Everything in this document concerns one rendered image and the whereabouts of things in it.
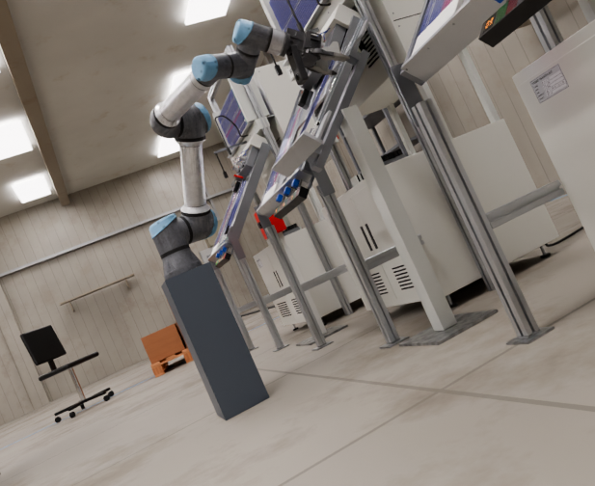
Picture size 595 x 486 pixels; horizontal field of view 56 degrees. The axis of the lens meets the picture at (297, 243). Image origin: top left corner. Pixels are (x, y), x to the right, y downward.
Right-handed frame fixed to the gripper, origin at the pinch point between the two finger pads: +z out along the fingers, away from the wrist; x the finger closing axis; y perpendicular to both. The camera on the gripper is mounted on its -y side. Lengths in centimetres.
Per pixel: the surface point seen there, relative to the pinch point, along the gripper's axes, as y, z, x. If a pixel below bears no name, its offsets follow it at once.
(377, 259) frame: -52, 34, 31
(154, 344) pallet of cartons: -82, -8, 436
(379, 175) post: -29.8, 20.7, 7.7
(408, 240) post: -50, 33, 8
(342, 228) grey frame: -43, 19, 30
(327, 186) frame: -29.2, 10.8, 30.1
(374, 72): 41, 38, 60
